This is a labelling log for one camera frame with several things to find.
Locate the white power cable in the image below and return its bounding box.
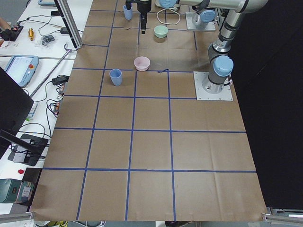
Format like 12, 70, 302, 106
157, 7, 182, 26

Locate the aluminium frame post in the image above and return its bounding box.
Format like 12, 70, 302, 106
54, 0, 82, 50

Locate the black power adapter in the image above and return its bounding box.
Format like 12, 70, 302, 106
52, 75, 69, 86

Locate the brown paper table cover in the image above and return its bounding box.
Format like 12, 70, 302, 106
32, 0, 266, 221

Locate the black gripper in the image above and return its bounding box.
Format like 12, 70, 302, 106
125, 0, 152, 34

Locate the black monitor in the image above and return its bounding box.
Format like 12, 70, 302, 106
0, 67, 35, 159

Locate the green box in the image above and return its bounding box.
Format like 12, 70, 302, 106
0, 179, 34, 203

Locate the green bowl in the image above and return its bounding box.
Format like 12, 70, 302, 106
154, 25, 169, 38

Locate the blue teach pendant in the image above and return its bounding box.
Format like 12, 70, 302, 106
5, 55, 39, 87

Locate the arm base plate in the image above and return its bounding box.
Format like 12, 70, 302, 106
193, 71, 233, 101
186, 10, 215, 32

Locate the metal rod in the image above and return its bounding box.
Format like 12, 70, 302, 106
29, 43, 72, 98

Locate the blue cup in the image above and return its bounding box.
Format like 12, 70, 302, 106
109, 69, 122, 86
123, 5, 133, 20

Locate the pink bowl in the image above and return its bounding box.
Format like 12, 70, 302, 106
134, 56, 151, 71

